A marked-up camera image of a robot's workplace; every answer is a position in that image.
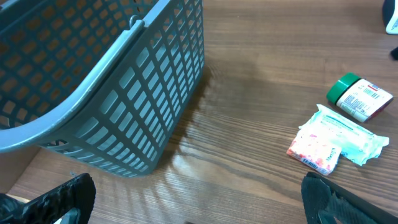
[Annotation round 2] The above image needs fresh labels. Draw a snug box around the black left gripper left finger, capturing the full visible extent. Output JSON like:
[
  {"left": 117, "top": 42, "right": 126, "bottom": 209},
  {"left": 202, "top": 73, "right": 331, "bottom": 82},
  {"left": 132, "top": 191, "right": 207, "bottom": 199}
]
[{"left": 1, "top": 173, "right": 96, "bottom": 224}]

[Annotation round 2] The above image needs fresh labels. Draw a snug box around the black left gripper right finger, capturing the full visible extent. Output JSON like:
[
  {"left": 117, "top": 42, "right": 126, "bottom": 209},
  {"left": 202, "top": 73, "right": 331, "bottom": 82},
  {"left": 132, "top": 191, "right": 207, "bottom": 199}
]
[{"left": 301, "top": 172, "right": 397, "bottom": 224}]

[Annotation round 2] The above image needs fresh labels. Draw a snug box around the red white small box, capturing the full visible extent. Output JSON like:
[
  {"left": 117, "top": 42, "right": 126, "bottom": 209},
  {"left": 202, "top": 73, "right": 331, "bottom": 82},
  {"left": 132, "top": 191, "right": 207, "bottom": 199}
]
[{"left": 287, "top": 129, "right": 342, "bottom": 175}]

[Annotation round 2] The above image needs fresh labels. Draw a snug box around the teal tissue pack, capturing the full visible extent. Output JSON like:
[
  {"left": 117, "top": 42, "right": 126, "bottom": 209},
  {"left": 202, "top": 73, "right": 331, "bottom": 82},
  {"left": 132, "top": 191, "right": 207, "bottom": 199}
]
[{"left": 299, "top": 104, "right": 389, "bottom": 166}]

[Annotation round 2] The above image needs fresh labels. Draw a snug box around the green lid jar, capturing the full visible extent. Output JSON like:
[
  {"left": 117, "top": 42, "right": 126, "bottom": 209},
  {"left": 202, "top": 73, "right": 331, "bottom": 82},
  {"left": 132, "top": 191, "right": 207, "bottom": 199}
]
[{"left": 326, "top": 73, "right": 394, "bottom": 123}]

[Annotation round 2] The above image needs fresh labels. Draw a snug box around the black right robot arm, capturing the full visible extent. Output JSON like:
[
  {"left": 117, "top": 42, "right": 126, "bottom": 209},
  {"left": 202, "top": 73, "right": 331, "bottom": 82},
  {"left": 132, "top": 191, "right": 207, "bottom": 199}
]
[{"left": 390, "top": 47, "right": 398, "bottom": 60}]

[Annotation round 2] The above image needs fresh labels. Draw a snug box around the white barcode scanner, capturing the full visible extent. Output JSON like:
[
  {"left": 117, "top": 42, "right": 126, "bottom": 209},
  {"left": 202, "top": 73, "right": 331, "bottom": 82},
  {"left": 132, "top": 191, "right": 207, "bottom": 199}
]
[{"left": 382, "top": 0, "right": 398, "bottom": 35}]

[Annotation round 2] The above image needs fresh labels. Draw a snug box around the grey plastic shopping basket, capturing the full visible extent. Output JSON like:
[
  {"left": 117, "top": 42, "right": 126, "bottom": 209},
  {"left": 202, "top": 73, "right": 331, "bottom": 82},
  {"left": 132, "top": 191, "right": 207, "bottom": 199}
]
[{"left": 1, "top": 0, "right": 205, "bottom": 178}]

